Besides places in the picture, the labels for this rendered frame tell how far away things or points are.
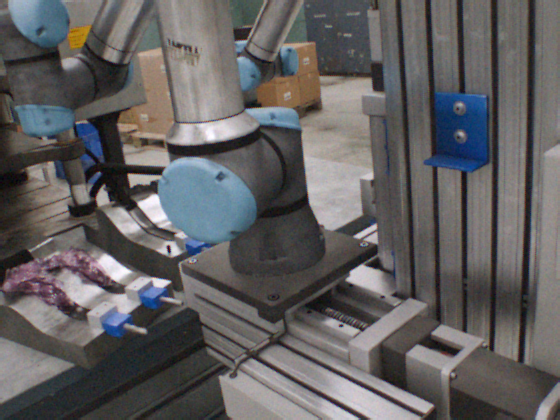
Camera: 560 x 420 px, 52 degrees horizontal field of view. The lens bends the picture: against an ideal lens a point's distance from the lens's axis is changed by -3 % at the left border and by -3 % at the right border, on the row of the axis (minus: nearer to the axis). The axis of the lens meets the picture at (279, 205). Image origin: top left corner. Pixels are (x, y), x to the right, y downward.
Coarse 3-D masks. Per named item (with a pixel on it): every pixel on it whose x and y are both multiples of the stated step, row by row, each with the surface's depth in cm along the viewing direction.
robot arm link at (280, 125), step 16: (256, 112) 80; (272, 112) 79; (288, 112) 80; (272, 128) 79; (288, 128) 80; (272, 144) 77; (288, 144) 80; (288, 160) 79; (288, 176) 80; (304, 176) 85; (288, 192) 83; (304, 192) 85
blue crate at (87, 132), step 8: (80, 128) 543; (88, 128) 539; (48, 136) 515; (80, 136) 544; (88, 136) 486; (96, 136) 492; (88, 144) 487; (96, 144) 493; (96, 152) 495; (88, 160) 488
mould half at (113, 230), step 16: (144, 192) 161; (96, 208) 155; (112, 208) 153; (144, 208) 155; (160, 208) 156; (96, 224) 164; (112, 224) 150; (128, 224) 149; (160, 224) 151; (96, 240) 163; (112, 240) 153; (128, 240) 145; (144, 240) 143; (160, 240) 141; (128, 256) 149; (144, 256) 141; (160, 256) 134; (176, 256) 131; (144, 272) 144; (160, 272) 137; (176, 272) 132; (176, 288) 134
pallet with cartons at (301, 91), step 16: (304, 48) 619; (304, 64) 622; (272, 80) 586; (288, 80) 602; (304, 80) 625; (272, 96) 594; (288, 96) 605; (304, 96) 628; (320, 96) 654; (304, 112) 631
